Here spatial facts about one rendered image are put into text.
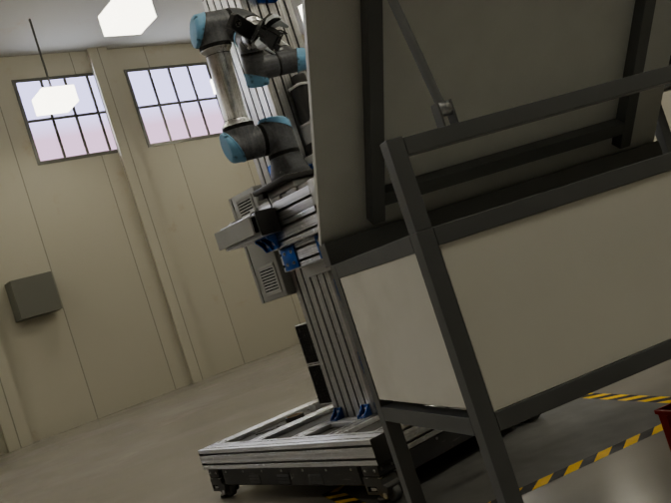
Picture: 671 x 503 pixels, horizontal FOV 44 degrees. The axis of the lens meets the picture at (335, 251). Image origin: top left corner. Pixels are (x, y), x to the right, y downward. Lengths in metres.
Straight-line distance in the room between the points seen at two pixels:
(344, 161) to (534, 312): 0.68
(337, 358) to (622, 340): 1.58
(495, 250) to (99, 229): 10.56
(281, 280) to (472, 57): 1.45
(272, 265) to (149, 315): 8.81
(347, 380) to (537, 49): 1.52
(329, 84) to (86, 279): 9.98
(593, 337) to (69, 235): 10.48
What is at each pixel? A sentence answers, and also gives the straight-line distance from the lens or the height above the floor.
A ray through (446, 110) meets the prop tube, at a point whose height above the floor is 1.03.
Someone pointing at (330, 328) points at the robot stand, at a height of 0.59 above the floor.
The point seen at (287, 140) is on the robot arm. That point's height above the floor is 1.29.
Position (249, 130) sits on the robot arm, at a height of 1.36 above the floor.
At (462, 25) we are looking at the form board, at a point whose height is 1.28.
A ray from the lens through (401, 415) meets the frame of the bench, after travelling 2.11.
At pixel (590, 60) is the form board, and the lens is 2.51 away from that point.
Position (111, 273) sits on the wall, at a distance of 12.01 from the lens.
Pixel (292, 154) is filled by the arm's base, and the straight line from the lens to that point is 2.96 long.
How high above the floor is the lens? 0.75
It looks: 2 degrees up
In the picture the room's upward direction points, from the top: 18 degrees counter-clockwise
